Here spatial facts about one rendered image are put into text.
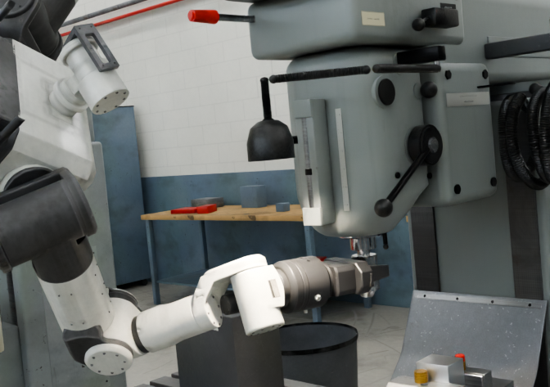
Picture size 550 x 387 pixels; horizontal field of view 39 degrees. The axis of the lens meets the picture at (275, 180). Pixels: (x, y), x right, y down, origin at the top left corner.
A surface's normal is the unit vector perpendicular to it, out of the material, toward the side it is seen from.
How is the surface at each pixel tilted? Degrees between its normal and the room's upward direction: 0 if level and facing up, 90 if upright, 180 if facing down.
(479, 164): 90
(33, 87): 59
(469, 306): 63
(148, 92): 90
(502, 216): 90
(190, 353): 90
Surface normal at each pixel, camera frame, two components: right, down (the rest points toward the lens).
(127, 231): 0.71, -0.03
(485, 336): -0.66, -0.37
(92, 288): 0.86, 0.28
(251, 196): -0.73, 0.11
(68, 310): 0.06, 0.67
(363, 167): -0.08, 0.06
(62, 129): 0.72, -0.57
